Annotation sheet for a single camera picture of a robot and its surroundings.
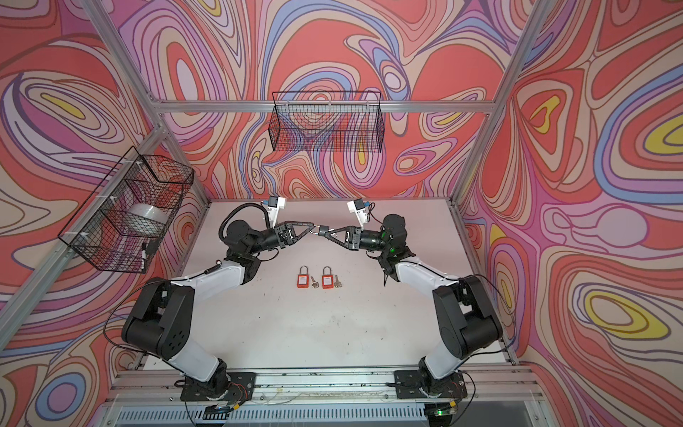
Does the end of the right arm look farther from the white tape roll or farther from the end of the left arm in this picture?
the white tape roll

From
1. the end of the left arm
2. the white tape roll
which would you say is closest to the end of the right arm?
the end of the left arm

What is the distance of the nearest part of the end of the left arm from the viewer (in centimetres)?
70

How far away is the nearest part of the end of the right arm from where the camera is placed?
0.70 m
